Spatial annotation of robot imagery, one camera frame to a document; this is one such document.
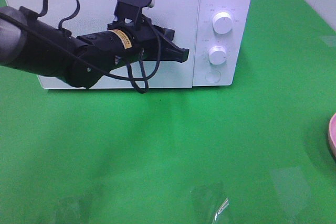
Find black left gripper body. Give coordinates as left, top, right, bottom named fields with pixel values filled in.
left=108, top=0, right=175, bottom=61

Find white microwave door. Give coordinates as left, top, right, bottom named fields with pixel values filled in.
left=5, top=0, right=199, bottom=88

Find white timer knob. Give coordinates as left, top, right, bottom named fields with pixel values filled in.
left=208, top=46, right=227, bottom=65

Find round door release button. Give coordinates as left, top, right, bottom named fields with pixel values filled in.
left=205, top=70, right=222, bottom=83

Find pink plate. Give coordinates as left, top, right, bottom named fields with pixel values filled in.
left=327, top=113, right=336, bottom=160

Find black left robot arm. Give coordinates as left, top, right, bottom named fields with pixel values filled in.
left=1, top=0, right=189, bottom=93

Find white microwave oven body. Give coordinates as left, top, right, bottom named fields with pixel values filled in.
left=189, top=0, right=250, bottom=88

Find upper white power knob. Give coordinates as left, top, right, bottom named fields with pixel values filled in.
left=212, top=11, right=233, bottom=35

